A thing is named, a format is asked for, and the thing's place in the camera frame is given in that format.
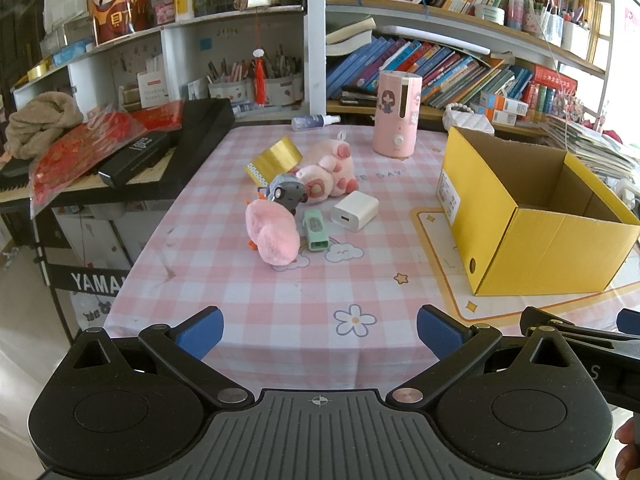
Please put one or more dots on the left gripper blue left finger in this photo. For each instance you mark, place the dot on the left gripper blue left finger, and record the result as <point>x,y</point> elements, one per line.
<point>194,337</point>

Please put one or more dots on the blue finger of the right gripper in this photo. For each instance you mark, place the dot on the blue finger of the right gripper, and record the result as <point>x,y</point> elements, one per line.
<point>532,318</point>
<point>628,322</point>

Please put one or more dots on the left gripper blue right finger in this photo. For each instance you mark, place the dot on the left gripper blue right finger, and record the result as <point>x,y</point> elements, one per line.
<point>449,339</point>

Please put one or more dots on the pink fluffy plush toy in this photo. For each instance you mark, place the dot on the pink fluffy plush toy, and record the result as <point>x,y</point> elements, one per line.
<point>272,231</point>

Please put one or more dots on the white charger cube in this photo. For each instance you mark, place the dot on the white charger cube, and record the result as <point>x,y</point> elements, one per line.
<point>355,211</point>

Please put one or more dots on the green correction tape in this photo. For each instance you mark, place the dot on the green correction tape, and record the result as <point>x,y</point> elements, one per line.
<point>316,236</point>

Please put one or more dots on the grey toy car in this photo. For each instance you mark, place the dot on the grey toy car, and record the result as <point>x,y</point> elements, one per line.
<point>288,191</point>

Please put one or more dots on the pink pig plush toy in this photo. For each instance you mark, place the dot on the pink pig plush toy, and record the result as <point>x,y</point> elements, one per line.
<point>327,170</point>

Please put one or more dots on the gold tape roll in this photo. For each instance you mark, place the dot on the gold tape roll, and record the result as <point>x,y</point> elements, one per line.
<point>280,158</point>

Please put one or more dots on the person's right hand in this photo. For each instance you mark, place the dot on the person's right hand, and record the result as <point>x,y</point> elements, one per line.
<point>627,465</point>

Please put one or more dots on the yellow cardboard box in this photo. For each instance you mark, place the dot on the yellow cardboard box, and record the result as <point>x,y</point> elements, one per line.
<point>529,220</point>

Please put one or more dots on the pink checkered tablecloth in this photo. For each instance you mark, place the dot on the pink checkered tablecloth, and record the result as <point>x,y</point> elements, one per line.
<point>342,318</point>

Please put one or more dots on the stack of papers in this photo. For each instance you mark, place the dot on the stack of papers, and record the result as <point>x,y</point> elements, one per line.
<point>602,154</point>

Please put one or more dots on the black long box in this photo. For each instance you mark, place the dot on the black long box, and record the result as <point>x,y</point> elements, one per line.
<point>134,158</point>

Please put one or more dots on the black electric keyboard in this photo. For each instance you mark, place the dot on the black electric keyboard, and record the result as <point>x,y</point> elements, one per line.
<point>205,124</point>

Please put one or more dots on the white quilted handbag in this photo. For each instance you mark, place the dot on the white quilted handbag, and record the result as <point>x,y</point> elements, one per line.
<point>461,116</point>

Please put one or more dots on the red plastic bag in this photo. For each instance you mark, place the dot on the red plastic bag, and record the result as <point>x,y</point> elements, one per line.
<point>85,146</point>

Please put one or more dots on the pink humidifier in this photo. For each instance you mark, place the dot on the pink humidifier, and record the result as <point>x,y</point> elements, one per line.
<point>397,114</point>

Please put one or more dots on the blue spray bottle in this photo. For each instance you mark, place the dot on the blue spray bottle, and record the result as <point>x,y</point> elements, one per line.
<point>308,122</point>

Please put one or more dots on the row of leaning books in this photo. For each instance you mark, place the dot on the row of leaning books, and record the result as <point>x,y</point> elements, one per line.
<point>449,74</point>

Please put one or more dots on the beige cloth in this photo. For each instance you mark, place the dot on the beige cloth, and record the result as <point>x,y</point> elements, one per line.
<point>36,126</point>

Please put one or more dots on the red tassel ornament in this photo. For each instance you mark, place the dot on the red tassel ornament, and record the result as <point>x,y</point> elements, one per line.
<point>259,76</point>

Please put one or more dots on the white bookshelf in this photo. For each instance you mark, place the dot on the white bookshelf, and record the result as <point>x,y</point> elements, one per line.
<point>187,47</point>

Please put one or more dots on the fortune god lantern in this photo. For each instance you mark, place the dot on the fortune god lantern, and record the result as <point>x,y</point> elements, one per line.
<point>112,19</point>

